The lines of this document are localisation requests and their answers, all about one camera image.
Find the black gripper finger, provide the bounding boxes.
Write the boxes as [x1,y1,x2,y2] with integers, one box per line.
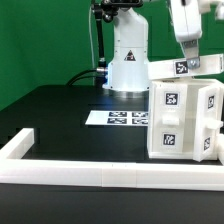
[181,40,200,70]

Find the white cabinet door with tag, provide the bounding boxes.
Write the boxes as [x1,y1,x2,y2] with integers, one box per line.
[193,84,223,162]

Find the black cables at base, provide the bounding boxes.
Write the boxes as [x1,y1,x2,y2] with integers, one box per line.
[65,68,107,87]

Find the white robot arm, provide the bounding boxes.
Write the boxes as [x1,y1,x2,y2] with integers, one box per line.
[102,0,224,97]

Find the white U-shaped obstacle wall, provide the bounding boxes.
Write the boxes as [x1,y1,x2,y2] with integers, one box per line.
[0,128,224,191]

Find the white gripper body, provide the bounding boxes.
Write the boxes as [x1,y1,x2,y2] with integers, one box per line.
[170,0,202,43]

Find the white cabinet top box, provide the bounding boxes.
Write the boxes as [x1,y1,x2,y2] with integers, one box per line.
[148,54,224,80]

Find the white base tag plate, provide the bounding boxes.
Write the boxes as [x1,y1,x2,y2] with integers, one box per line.
[85,110,148,126]

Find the white cabinet body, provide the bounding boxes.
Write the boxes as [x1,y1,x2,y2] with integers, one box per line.
[147,79,224,162]

